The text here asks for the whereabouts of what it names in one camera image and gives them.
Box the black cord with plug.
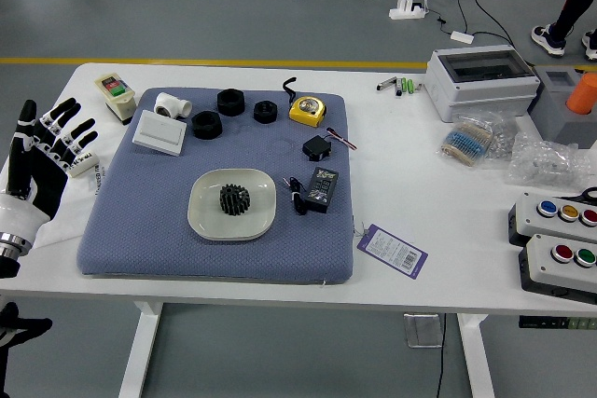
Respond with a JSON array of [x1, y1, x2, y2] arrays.
[[282, 176, 309, 216]]

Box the clear bag of screws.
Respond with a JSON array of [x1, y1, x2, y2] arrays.
[[484, 111, 521, 159]]

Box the white wall switch panel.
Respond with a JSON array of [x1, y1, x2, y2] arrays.
[[132, 109, 188, 158]]

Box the black handled scissors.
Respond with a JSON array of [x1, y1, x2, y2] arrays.
[[557, 186, 597, 206]]

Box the table height control panel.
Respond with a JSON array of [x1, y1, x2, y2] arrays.
[[518, 315, 597, 330]]

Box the orange cylinder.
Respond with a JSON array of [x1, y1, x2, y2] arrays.
[[565, 72, 597, 116]]

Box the large black gear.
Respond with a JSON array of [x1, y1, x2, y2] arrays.
[[218, 190, 252, 218]]

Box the black digital display module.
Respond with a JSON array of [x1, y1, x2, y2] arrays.
[[302, 166, 340, 214]]

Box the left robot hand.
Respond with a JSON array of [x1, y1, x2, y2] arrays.
[[0, 98, 100, 244]]

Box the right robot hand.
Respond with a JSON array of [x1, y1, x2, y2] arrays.
[[0, 301, 53, 349]]

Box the red-green button box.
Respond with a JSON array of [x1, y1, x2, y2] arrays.
[[517, 233, 597, 305]]

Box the cream red-green switch box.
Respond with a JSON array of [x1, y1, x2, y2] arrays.
[[94, 73, 137, 126]]

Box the large black plastic nut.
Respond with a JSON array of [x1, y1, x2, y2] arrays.
[[190, 110, 222, 141], [215, 88, 246, 117]]

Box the purple product tag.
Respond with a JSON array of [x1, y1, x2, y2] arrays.
[[354, 223, 429, 282]]

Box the blue-yellow-red button box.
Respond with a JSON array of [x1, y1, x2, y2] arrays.
[[507, 191, 597, 250]]

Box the white square plate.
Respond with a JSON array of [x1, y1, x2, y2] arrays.
[[187, 168, 277, 242]]

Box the white power strip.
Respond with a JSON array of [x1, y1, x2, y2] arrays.
[[389, 0, 428, 21]]

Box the yellow tape measure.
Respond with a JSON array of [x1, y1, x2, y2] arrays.
[[281, 76, 327, 128]]

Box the person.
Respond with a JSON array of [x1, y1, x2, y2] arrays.
[[530, 0, 597, 62]]

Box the black cable under table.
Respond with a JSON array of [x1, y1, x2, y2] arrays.
[[433, 313, 447, 398]]

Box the small black plastic nut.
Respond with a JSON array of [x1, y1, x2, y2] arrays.
[[253, 100, 280, 125]]

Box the blue-grey cushion mat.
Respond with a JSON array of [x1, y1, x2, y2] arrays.
[[76, 86, 354, 285]]

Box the white pipe tee fitting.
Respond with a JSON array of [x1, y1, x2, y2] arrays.
[[153, 91, 194, 120]]

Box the grey block holder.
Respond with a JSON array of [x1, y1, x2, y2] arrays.
[[527, 65, 597, 150]]

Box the bubble wrap bag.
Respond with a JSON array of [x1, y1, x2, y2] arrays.
[[505, 131, 593, 189]]

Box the black floor cable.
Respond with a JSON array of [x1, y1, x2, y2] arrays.
[[429, 0, 533, 68]]

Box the white labelled tube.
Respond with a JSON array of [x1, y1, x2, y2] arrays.
[[68, 151, 100, 179]]

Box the grey electrical enclosure box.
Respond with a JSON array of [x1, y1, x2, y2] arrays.
[[423, 45, 542, 123]]

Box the black servo with wires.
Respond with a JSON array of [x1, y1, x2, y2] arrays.
[[301, 126, 359, 162]]

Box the bag of resistors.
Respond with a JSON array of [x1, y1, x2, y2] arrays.
[[436, 111, 498, 169]]

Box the grey box under table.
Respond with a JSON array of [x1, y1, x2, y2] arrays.
[[403, 312, 444, 349]]

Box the white table leg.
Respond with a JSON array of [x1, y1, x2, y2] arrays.
[[455, 312, 496, 398], [116, 300, 164, 398]]

